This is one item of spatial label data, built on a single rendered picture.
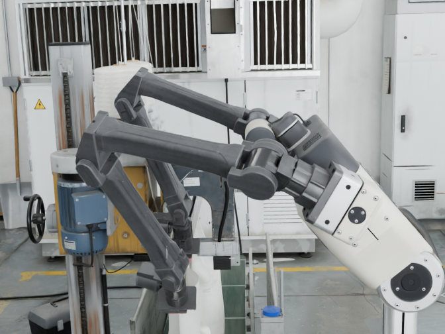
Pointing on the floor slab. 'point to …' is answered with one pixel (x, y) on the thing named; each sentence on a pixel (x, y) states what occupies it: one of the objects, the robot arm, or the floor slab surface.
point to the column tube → (93, 290)
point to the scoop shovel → (6, 193)
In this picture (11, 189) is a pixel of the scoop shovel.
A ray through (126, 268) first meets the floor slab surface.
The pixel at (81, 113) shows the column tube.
